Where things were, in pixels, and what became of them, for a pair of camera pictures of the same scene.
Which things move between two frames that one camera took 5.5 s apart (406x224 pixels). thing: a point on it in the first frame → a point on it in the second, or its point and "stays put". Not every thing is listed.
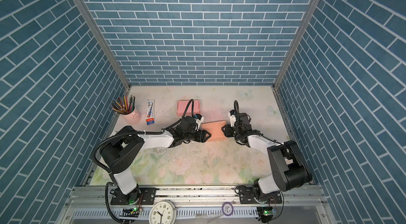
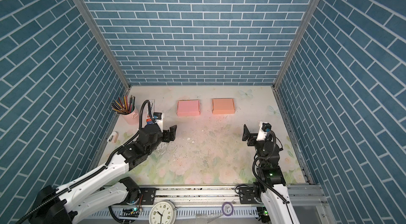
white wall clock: [163, 212] stays put
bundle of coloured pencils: [125, 108] stays put
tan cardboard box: [215, 129] → [223, 106]
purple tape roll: [230, 214] stays put
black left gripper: [202, 136] → [168, 138]
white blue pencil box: [150, 112] stays put
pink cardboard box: [182, 105] stays put
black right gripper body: [237, 132] → [260, 147]
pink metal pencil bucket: [134, 118] stays put
